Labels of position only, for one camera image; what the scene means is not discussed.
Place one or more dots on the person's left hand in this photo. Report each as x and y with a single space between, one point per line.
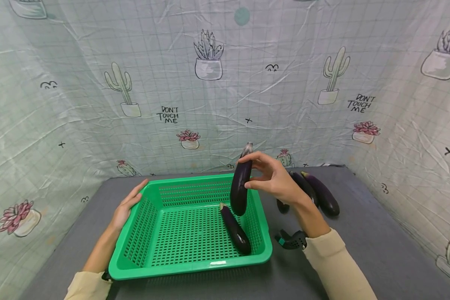
123 210

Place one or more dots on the person's right hand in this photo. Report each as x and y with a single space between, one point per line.
279 181

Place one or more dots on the person's left fingers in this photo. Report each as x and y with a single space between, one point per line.
138 192

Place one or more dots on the person's right thumb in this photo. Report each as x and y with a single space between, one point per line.
257 185

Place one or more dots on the person's right index finger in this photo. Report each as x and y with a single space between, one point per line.
255 156

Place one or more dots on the person's right fingers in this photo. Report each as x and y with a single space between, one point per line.
260 169

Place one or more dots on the dark purple eggplant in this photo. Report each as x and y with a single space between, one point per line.
324 196
240 189
235 231
282 206
304 185

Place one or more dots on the green plastic basket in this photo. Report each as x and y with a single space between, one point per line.
187 237

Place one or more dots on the person's right forearm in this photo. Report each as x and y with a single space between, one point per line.
330 258

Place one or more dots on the person's left forearm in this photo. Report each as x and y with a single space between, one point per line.
97 258

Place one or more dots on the black wrist band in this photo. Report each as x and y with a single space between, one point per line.
294 240

